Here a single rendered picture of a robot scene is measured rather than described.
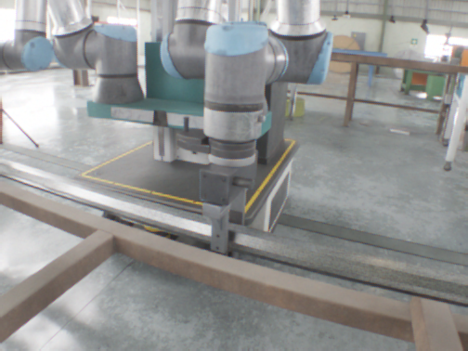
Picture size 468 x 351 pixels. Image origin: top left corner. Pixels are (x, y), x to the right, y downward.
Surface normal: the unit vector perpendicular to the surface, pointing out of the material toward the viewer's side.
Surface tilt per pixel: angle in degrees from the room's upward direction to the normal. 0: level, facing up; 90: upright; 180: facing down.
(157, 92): 90
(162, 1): 90
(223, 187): 90
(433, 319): 0
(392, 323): 90
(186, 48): 78
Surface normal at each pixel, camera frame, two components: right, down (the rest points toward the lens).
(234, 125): 0.05, 0.36
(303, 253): -0.36, 0.06
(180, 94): -0.35, 0.32
